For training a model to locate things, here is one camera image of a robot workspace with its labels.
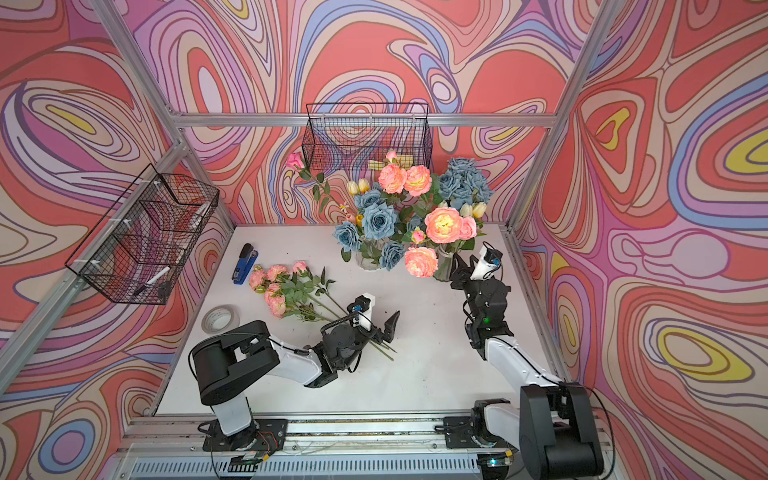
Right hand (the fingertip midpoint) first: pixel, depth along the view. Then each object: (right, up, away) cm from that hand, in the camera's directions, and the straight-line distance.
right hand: (461, 261), depth 83 cm
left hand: (-20, -13, -1) cm, 24 cm away
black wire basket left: (-87, +4, -4) cm, 87 cm away
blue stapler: (-72, -1, +25) cm, 77 cm away
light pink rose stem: (-51, -3, +19) cm, 54 cm away
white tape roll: (-74, -19, +11) cm, 77 cm away
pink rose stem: (-53, -14, +10) cm, 56 cm away
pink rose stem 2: (-50, -11, +11) cm, 52 cm away
